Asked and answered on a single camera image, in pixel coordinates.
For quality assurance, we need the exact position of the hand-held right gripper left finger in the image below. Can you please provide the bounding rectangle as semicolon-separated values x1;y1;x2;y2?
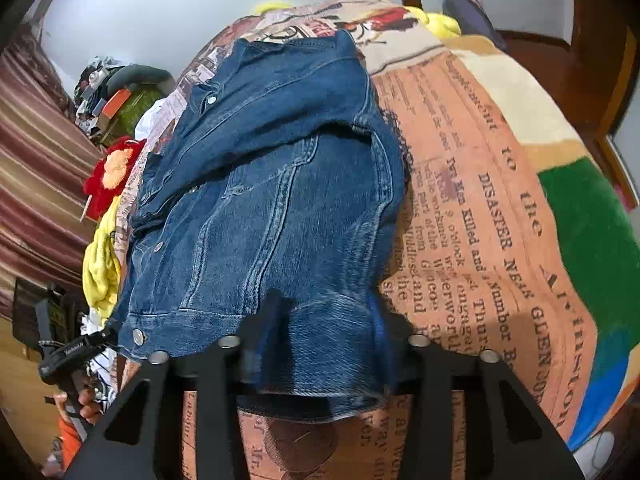
62;289;301;480

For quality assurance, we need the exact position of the green patterned bag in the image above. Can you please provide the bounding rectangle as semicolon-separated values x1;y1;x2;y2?
102;87;173;148

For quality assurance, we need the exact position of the red plush toy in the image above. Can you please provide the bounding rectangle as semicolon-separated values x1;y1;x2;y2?
82;136;147;221

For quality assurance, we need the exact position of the striped red gold curtain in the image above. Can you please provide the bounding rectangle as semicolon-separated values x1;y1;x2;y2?
0;22;106;318

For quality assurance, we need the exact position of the yellow fleece cloth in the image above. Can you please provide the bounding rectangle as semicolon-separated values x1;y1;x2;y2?
404;6;461;40

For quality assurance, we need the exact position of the person's left hand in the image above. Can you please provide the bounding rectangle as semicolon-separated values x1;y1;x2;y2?
54;387;107;425

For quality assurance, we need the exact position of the blue denim jacket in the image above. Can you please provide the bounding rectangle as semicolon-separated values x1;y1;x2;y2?
107;30;416;423

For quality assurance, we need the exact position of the white sheet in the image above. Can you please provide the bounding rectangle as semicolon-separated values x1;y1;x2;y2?
134;99;168;141

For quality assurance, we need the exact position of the printed newspaper pattern blanket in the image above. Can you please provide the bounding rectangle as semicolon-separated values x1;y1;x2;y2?
112;0;632;480

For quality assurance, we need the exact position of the yellow garment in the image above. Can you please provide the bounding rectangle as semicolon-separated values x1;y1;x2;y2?
82;195;126;318

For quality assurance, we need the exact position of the wooden door frame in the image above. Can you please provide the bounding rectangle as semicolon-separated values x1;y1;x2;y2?
570;0;640;211

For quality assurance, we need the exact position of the white door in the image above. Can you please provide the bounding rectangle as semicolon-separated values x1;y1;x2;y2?
612;95;640;208

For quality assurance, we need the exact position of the person's left forearm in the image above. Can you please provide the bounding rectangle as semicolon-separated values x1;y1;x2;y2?
41;416;86;477

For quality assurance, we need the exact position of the pile of clutter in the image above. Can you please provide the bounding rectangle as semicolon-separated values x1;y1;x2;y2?
74;57;173;136

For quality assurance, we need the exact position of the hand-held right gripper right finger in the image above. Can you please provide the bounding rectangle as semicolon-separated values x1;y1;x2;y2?
372;294;586;480

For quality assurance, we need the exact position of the grey blue backpack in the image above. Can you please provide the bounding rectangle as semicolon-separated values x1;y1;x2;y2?
442;0;508;51

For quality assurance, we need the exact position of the orange box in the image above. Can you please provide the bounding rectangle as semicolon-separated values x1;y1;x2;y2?
97;89;133;118

